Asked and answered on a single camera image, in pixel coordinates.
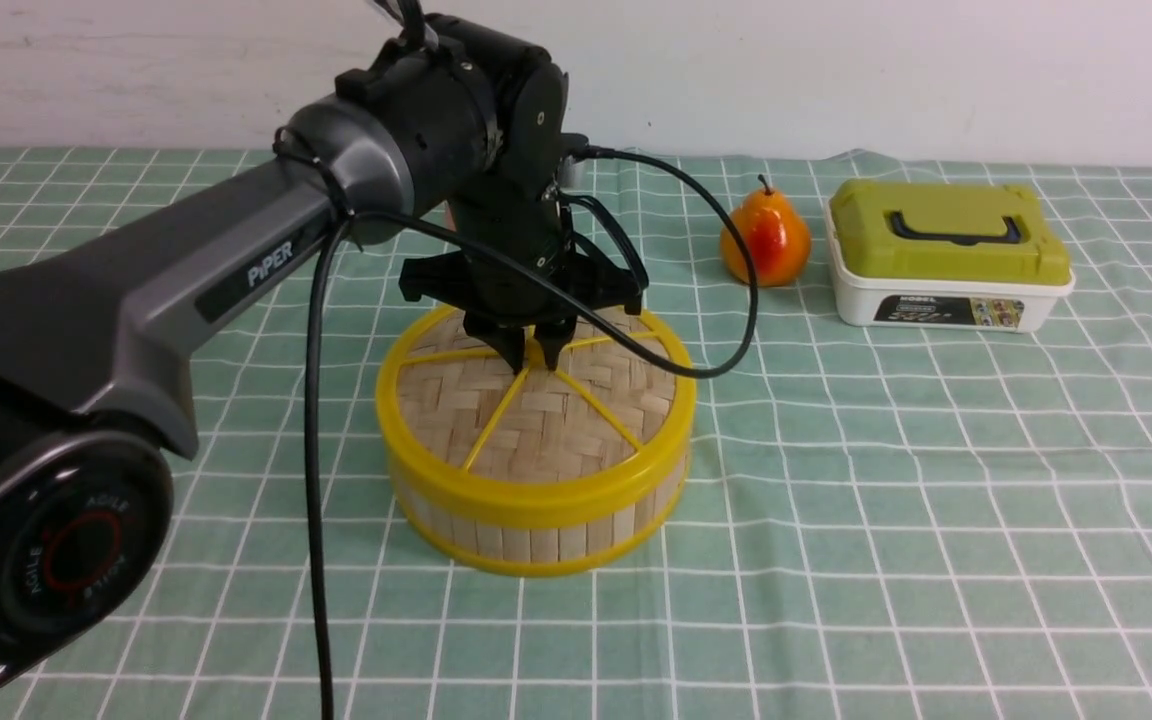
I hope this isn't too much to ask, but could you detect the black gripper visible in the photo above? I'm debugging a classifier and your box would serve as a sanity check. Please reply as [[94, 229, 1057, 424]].
[[399, 132, 647, 376]]

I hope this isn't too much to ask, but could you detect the yellow bamboo steamer lid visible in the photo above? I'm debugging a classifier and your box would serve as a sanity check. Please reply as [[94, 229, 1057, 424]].
[[376, 306, 698, 543]]

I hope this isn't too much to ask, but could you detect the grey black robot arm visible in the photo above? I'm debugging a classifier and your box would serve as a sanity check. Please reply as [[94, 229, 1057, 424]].
[[0, 1, 646, 688]]

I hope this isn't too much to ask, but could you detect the yellow bamboo steamer base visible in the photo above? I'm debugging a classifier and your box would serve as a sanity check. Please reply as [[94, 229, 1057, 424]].
[[391, 450, 691, 577]]

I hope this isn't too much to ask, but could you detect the orange toy pear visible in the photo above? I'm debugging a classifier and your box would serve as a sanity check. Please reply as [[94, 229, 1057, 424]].
[[730, 173, 812, 288]]

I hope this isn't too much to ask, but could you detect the green checkered tablecloth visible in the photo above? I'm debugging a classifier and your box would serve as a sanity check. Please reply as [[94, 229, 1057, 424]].
[[0, 149, 1152, 719]]

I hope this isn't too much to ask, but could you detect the green lidded white box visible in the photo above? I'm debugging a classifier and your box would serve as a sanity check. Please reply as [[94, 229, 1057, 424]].
[[824, 179, 1075, 333]]

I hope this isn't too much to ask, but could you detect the black cable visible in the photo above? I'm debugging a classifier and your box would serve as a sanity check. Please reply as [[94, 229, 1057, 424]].
[[272, 126, 760, 720]]

